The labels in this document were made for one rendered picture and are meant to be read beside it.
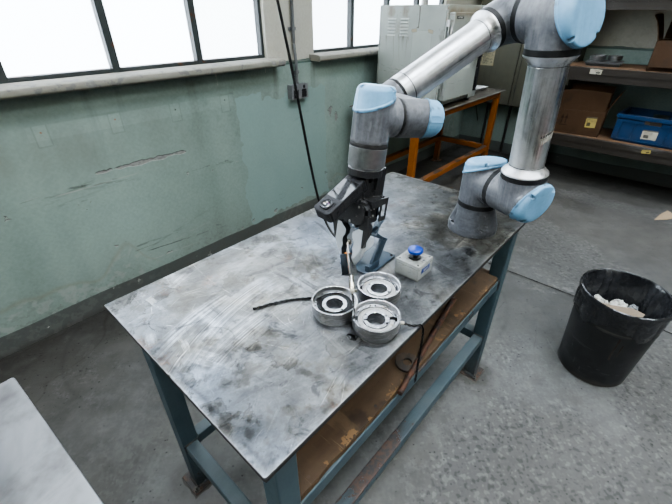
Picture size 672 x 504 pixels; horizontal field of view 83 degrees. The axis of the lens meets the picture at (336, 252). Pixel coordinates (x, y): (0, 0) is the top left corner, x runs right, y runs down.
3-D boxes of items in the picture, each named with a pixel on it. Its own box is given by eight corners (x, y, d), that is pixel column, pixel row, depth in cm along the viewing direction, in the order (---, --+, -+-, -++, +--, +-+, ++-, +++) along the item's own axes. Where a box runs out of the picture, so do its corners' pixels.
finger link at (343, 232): (357, 253, 89) (366, 219, 85) (340, 260, 85) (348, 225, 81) (347, 247, 91) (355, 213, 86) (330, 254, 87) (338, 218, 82)
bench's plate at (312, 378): (265, 486, 58) (264, 479, 57) (106, 311, 92) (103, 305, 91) (533, 217, 133) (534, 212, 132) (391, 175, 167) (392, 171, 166)
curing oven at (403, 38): (443, 113, 269) (459, 4, 234) (374, 101, 303) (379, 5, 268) (481, 100, 308) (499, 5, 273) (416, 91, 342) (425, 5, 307)
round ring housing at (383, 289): (398, 285, 97) (399, 272, 95) (401, 312, 88) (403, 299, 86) (357, 283, 98) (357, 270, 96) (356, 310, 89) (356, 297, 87)
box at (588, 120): (606, 139, 329) (623, 93, 309) (545, 130, 354) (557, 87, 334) (611, 130, 356) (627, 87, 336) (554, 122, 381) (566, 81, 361)
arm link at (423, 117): (417, 93, 83) (375, 90, 78) (453, 102, 74) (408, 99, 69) (410, 130, 87) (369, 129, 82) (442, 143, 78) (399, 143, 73)
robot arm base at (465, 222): (460, 212, 132) (465, 185, 127) (503, 226, 124) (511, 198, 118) (439, 228, 123) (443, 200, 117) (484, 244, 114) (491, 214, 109)
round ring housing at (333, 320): (304, 322, 86) (303, 308, 83) (322, 294, 94) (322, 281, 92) (348, 334, 82) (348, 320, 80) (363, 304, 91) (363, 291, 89)
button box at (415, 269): (417, 282, 98) (419, 266, 96) (394, 271, 102) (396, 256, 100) (433, 269, 103) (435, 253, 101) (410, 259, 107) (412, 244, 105)
